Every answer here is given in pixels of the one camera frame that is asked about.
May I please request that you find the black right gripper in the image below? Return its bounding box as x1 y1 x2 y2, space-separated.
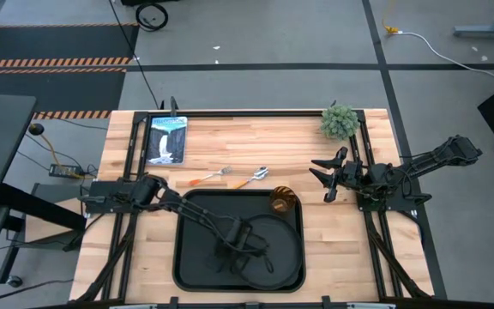
308 146 365 204

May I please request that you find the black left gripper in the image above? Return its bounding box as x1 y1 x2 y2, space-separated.
214 219 275 276

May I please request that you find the black round plate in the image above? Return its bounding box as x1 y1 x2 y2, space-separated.
229 213 304 291

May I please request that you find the amber glass cup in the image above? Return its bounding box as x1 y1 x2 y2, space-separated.
268 185 298 215

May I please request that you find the black rectangular tray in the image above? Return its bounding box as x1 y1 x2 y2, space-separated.
172 189 307 294

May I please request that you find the small green artificial plant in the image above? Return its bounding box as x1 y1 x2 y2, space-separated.
319 105 361 141

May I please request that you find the waterfall picture card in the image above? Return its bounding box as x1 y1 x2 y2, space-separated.
146 115 189 167

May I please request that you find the black power adapter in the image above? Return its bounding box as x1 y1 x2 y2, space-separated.
48 164 81 179

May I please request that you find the grey desk leg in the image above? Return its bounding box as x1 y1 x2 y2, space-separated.
452 0 494 40

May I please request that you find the black hazard-striped floor mat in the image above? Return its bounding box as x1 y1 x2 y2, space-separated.
0 23 140 120

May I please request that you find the spoon with orange handle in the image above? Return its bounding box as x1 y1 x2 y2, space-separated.
232 166 269 190

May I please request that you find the fork with orange handle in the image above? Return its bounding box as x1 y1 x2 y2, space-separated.
188 166 233 187

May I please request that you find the black aluminium table frame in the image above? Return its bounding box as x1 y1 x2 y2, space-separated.
73 109 449 304

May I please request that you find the yellow cable with plug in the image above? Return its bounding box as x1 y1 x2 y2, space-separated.
382 0 401 35

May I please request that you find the white floor cable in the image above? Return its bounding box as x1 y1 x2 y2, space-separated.
396 30 494 89

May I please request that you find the long black floor cable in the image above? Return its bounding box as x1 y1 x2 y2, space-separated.
108 0 161 109

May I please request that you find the yellow adapter cable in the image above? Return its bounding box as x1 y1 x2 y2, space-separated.
39 133 87 179

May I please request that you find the coiled black cable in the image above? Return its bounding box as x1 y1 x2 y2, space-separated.
135 2 170 33

